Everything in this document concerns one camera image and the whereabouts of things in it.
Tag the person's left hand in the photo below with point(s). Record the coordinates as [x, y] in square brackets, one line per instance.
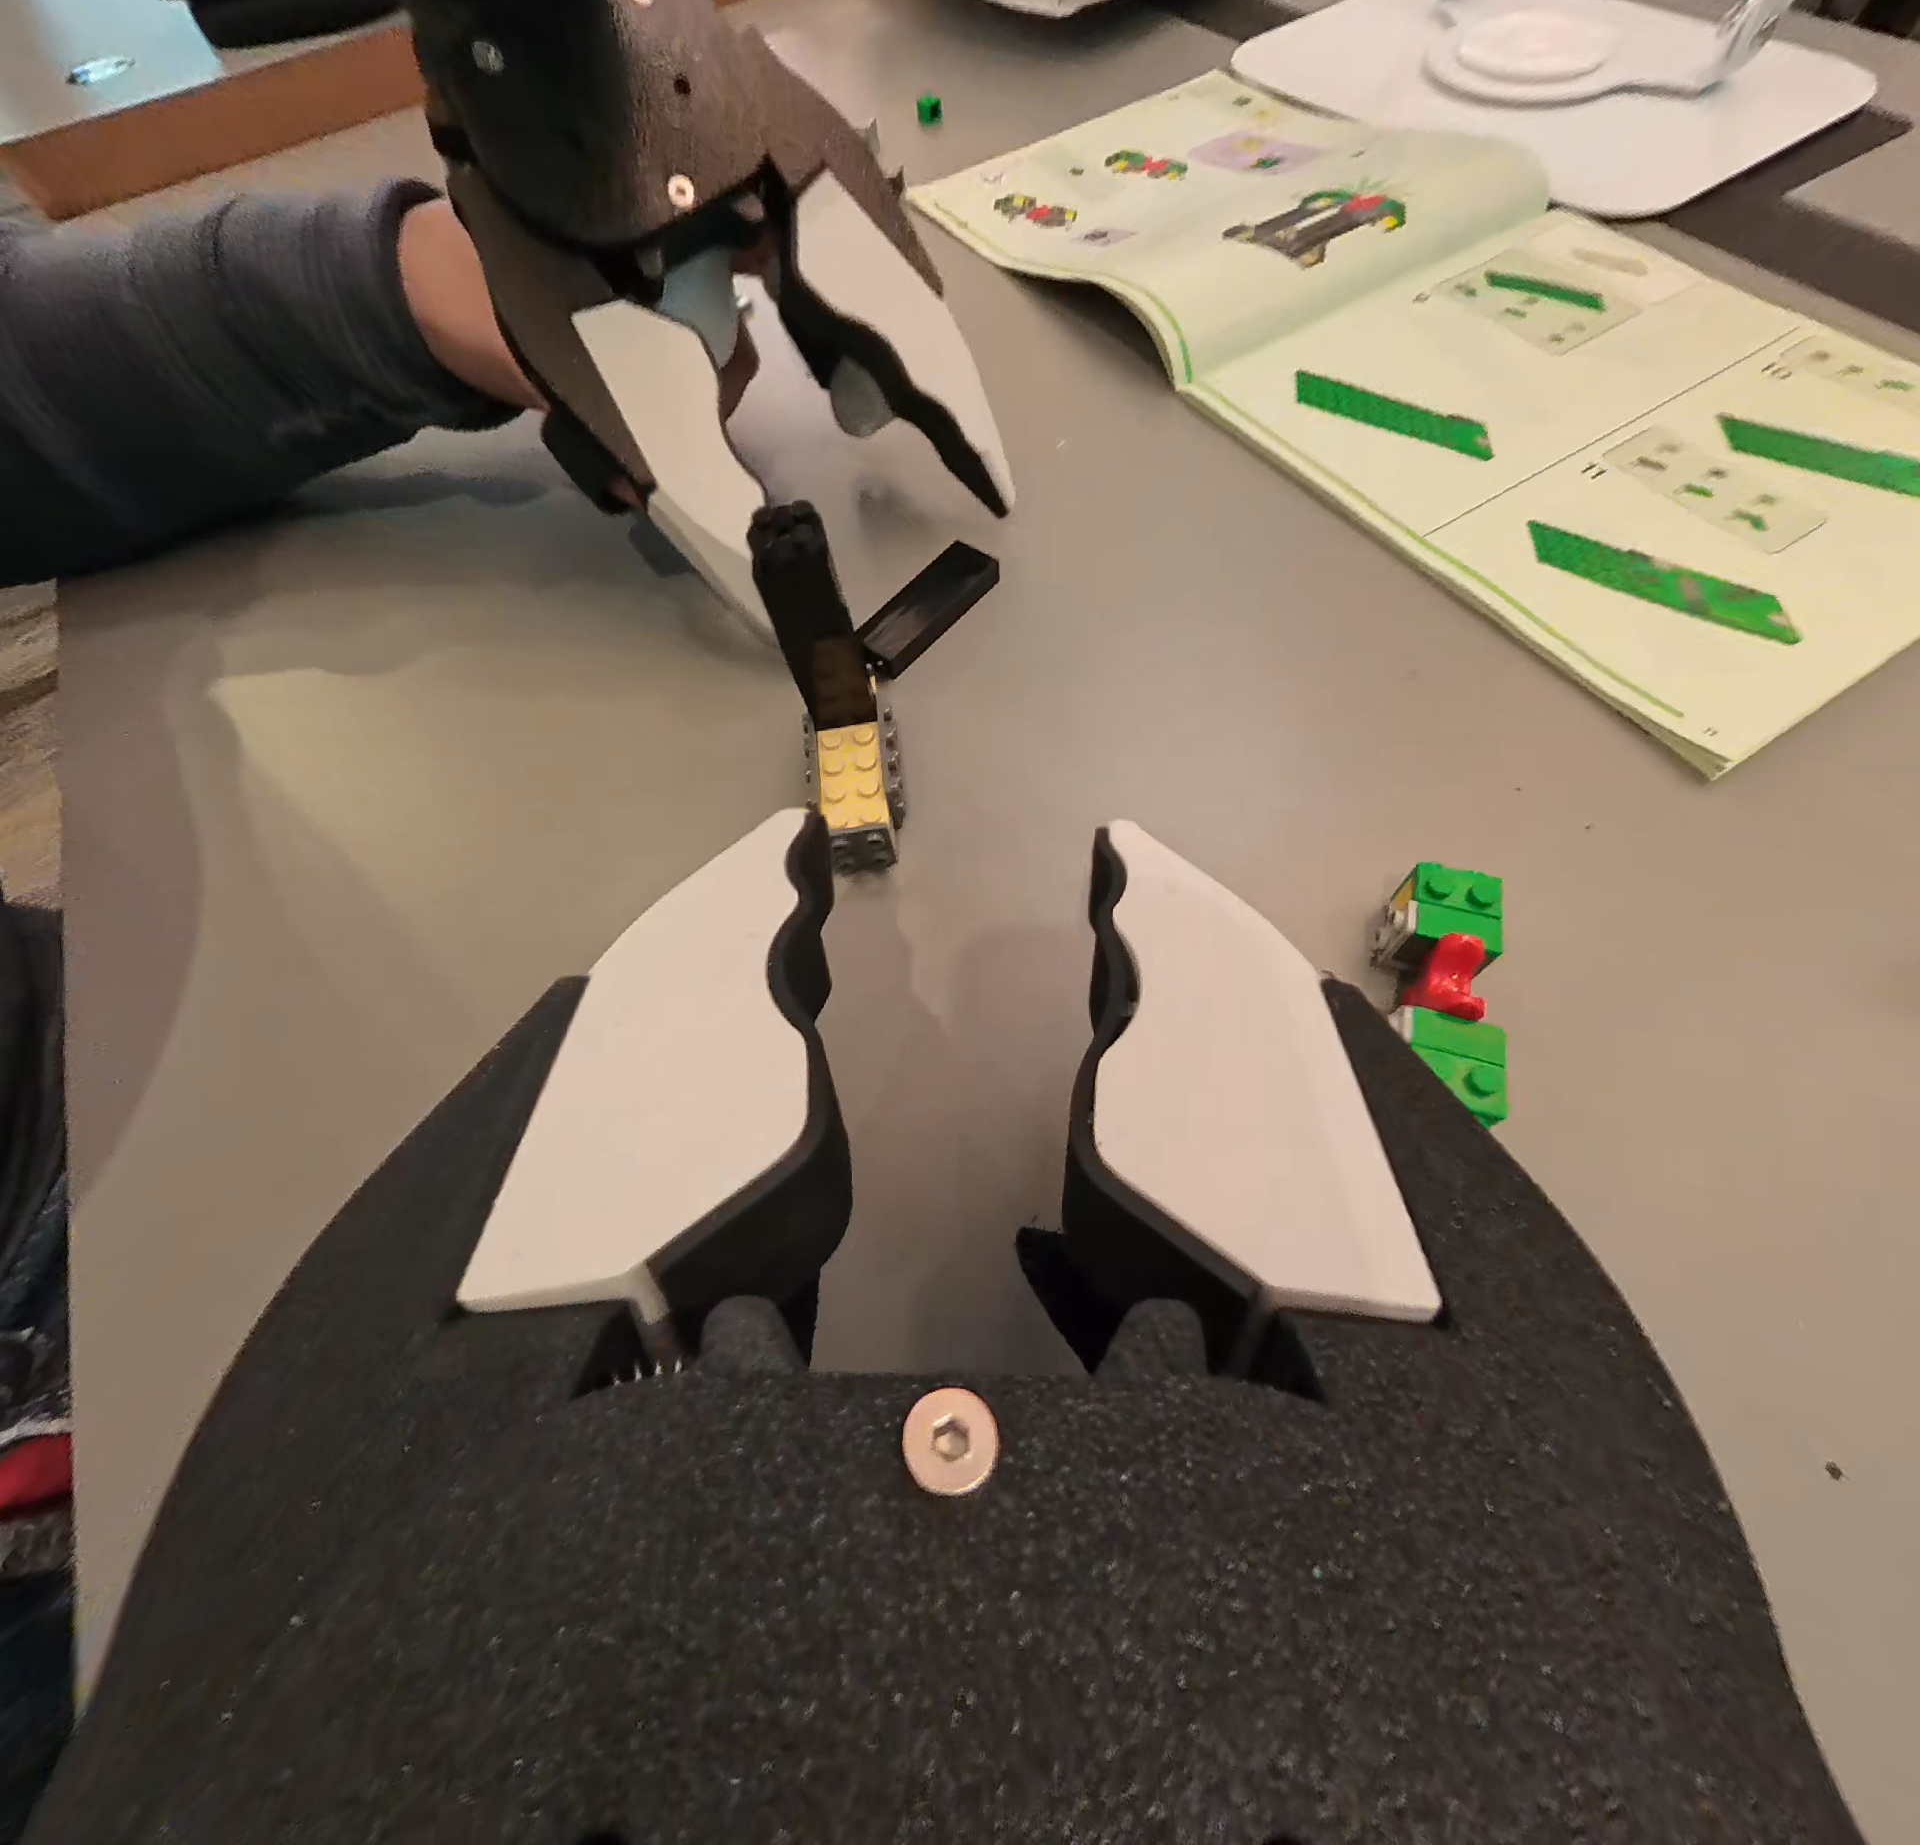
[457, 307]

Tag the white monitor stand base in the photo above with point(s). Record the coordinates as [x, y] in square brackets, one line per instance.
[1651, 120]

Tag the person's legs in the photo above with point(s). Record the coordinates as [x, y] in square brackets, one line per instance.
[31, 1276]

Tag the person's left forearm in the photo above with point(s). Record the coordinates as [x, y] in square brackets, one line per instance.
[196, 361]

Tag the green and red brick build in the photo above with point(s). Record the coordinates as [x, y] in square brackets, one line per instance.
[1447, 908]

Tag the grey desk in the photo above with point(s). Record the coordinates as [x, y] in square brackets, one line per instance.
[451, 765]

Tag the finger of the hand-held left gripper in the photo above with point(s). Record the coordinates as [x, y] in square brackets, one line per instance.
[907, 331]
[681, 435]

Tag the black and yellow brick build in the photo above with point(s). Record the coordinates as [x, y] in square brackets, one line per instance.
[847, 772]

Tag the green instruction booklet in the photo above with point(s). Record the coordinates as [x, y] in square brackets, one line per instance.
[1350, 316]

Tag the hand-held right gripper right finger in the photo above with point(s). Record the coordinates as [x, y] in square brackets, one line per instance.
[1245, 1095]

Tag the wood-edged desk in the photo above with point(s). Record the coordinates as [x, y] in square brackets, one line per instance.
[91, 1]

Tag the black flat brick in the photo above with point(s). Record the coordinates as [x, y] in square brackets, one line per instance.
[932, 608]

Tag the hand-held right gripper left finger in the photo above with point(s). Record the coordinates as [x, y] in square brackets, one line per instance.
[645, 1095]

